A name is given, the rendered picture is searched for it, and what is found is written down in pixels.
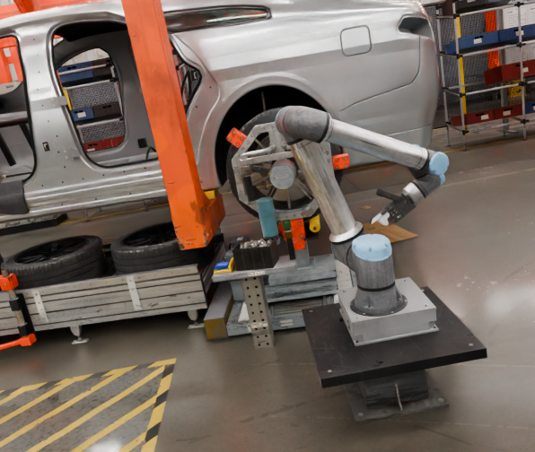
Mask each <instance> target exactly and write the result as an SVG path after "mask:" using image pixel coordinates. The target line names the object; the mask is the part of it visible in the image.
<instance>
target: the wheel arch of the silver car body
mask: <svg viewBox="0 0 535 452"><path fill-rule="evenodd" d="M261 91H263V92H264V95H265V102H266V109H267V110H269V109H276V108H284V107H287V106H303V107H308V108H312V109H317V110H321V111H324V112H327V113H329V112H328V111H327V109H326V108H325V107H324V106H323V105H322V104H321V103H320V102H319V101H318V100H317V99H316V98H314V97H313V96H312V95H310V93H308V92H307V91H304V90H302V89H300V88H297V87H294V86H292V85H288V84H282V83H269V84H263V85H260V86H257V87H254V88H252V89H250V90H248V91H246V92H244V93H243V94H242V95H241V96H239V97H238V98H237V99H236V100H235V101H234V102H233V103H232V104H231V105H230V106H229V108H228V109H227V110H226V111H225V112H224V115H223V116H222V118H221V120H220V123H219V125H218V127H217V130H216V133H215V140H214V149H213V161H214V168H215V176H216V179H217V182H218V184H219V186H220V187H222V186H223V185H224V183H225V182H226V181H227V173H226V170H227V168H226V163H227V162H226V161H227V155H228V152H229V149H230V146H231V143H230V142H229V141H227V140H226V137H227V135H228V134H229V133H230V132H231V130H232V129H233V128H236V129H238V130H239V131H240V130H241V128H242V127H243V126H244V125H245V124H246V123H248V122H249V121H250V120H251V119H253V118H254V117H255V116H257V115H258V114H260V113H262V112H263V107H262V99H261V93H260V92H261Z"/></svg>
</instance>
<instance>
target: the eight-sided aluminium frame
mask: <svg viewBox="0 0 535 452"><path fill-rule="evenodd" d="M271 126H272V127H271ZM263 127H264V128H265V129H264V128H263ZM270 130H273V131H275V130H277V129H276V125H275V122H272V123H266V124H262V125H256V126H254V127H253V129H252V130H251V131H250V133H249V135H248V136H247V138H246V139H245V141H244V142H243V144H242V145H241V147H240V149H239V150H238V151H237V152H236V154H235V155H234V156H233V158H232V168H233V173H234V177H235V182H236V187H237V191H238V196H239V200H241V201H242V202H243V203H245V204H246V205H247V206H249V207H250V208H252V209H253V210H255V211H256V212H257V213H258V212H259V210H258V204H252V205H248V201H249V200H248V196H247V192H246V187H245V182H244V177H243V176H242V175H241V166H239V167H238V166H237V160H241V154H243V153H244V152H246V151H247V150H248V149H249V148H250V146H251V144H252V143H253V141H254V140H255V138H256V137H257V135H258V134H259V133H264V132H268V131H270ZM248 141H249V142H248ZM320 146H321V147H322V148H323V153H324V156H325V158H326V160H327V162H328V164H329V166H330V168H331V171H332V173H333V175H334V169H333V162H332V156H331V150H330V149H331V148H330V144H329V142H325V141H324V142H322V143H320ZM239 154H240V155H239ZM334 177H335V175H334ZM318 207H319V206H318V204H317V202H316V200H315V198H314V199H313V200H312V202H311V203H310V205H309V206H308V207H306V208H300V209H294V210H288V211H282V212H277V213H276V222H277V221H283V220H292V219H298V218H303V217H306V218H307V217H310V216H312V215H313V214H314V213H315V211H316V210H317V209H318Z"/></svg>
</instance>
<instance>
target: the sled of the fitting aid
mask: <svg viewBox="0 0 535 452"><path fill-rule="evenodd" d="M262 277H263V282H264V286H265V291H266V295H267V302H274V301H280V300H293V299H300V298H307V297H313V296H320V295H327V294H334V293H337V290H338V278H337V277H332V278H326V279H319V280H313V281H306V282H294V283H288V284H280V285H274V286H269V281H268V278H269V274H267V275H262Z"/></svg>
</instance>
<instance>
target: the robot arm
mask: <svg viewBox="0 0 535 452"><path fill-rule="evenodd" d="M275 125H276V129H277V131H278V132H279V133H280V134H281V135H282V136H283V137H284V139H285V141H286V143H287V145H288V146H289V147H290V149H291V151H292V153H293V155H294V158H295V160H296V162H297V164H298V166H299V168H300V170H301V172H302V174H303V176H304V178H305V180H306V182H307V184H308V186H309V188H310V190H311V192H312V194H313V196H314V198H315V200H316V202H317V204H318V206H319V208H320V210H321V212H322V214H323V216H324V218H325V221H326V223H327V224H328V226H329V229H330V231H331V234H330V236H329V240H330V242H331V249H332V253H333V255H334V256H335V258H336V259H337V260H338V261H339V262H341V263H342V264H344V265H346V266H347V267H349V268H350V269H352V270H353V271H354V272H355V275H356V282H357V291H356V295H355V307H356V308H357V309H358V310H360V311H362V312H365V313H374V314H375V313H385V312H389V311H392V310H394V309H397V308H399V307H400V306H401V305H402V303H403V300H402V296H401V294H400V292H399V289H398V287H397V285H396V283H395V275H394V267H393V259H392V248H391V245H390V240H389V239H388V238H386V237H385V236H382V235H379V234H373V235H371V234H366V232H365V230H364V226H363V224H362V223H361V222H356V221H355V219H354V216H353V214H352V213H351V211H350V209H349V207H348V205H347V203H346V199H345V198H344V196H343V194H342V192H341V190H340V188H339V186H338V183H337V181H336V179H335V177H334V175H333V173H332V171H331V168H330V166H329V164H328V162H327V160H326V158H325V156H324V153H323V151H322V149H321V148H320V145H319V143H322V142H324V141H325V142H329V143H333V144H336V145H340V146H343V147H346V148H348V149H352V150H355V151H358V152H363V153H366V154H369V155H372V156H375V157H378V158H381V159H384V160H387V161H392V162H395V163H398V164H401V165H404V166H407V168H408V169H409V171H410V172H411V174H412V175H413V176H414V178H415V179H414V180H413V181H412V182H411V183H410V184H408V185H407V186H406V187H404V188H403V190H404V191H403V192H402V193H401V194H402V195H403V197H404V198H402V196H397V195H394V194H392V193H389V192H386V191H385V190H383V189H382V188H378V189H377V190H376V193H375V194H376V195H377V196H379V197H386V198H389V199H391V200H393V201H392V202H391V203H390V204H388V205H387V206H386V207H384V208H383V210H382V211H381V212H379V213H378V214H377V215H375V216H374V217H373V218H372V219H371V221H370V224H373V223H374V222H376V221H377V222H379V223H380V224H382V225H388V224H389V223H388V220H387V219H388V218H389V217H390V219H391V220H393V221H394V222H398V221H399V220H401V219H402V218H403V217H404V216H406V214H408V213H409V212H411V211H412V210H413V209H414V208H416V206H415V204H418V203H420V202H421V201H422V200H423V199H425V198H426V197H427V196H429V195H430V194H431V193H432V192H434V191H435V190H436V189H437V188H438V187H440V186H441V185H442V184H443V183H444V182H445V176H444V174H443V173H444V172H445V171H446V170H447V169H448V166H449V159H448V157H447V156H446V155H445V154H444V153H442V152H434V151H431V150H428V149H426V148H421V147H420V146H419V145H418V144H414V145H412V144H409V143H404V142H401V141H399V140H396V139H393V138H390V137H388V136H385V135H380V134H376V133H374V132H371V131H368V130H365V129H362V128H360V127H357V126H352V125H349V124H347V123H344V122H340V121H337V120H335V119H332V118H331V116H330V114H329V113H327V112H324V111H321V110H317V109H312V108H308V107H303V106H287V107H285V108H283V109H281V110H280V111H279V112H278V113H277V115H276V120H275ZM404 202H406V203H404ZM401 217H402V218H401Z"/></svg>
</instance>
